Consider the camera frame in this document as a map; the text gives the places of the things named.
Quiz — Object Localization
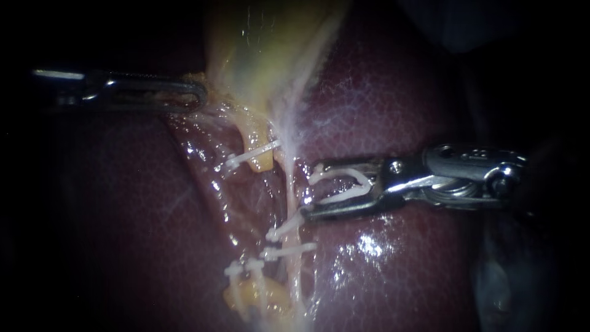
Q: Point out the pale fatty tissue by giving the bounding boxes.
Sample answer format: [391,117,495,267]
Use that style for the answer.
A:
[274,9,349,160]
[222,275,298,326]

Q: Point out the right arm instrument jaw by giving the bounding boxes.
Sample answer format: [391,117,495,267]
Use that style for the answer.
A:
[301,188,407,221]
[313,157,393,188]

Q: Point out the left arm instrument jaw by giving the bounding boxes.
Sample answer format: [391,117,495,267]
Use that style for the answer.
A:
[84,71,209,115]

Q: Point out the gallbladder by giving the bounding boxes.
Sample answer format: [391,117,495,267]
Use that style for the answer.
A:
[202,0,352,139]

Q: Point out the thin tube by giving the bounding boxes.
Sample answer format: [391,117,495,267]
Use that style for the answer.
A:
[281,152,306,319]
[232,113,275,174]

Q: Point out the right arm instrument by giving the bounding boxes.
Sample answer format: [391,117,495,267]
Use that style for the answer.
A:
[379,143,529,211]

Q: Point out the dark red liver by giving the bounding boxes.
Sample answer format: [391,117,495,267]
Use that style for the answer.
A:
[55,0,489,332]

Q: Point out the left arm instrument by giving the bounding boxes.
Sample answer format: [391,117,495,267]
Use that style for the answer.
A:
[31,68,101,111]

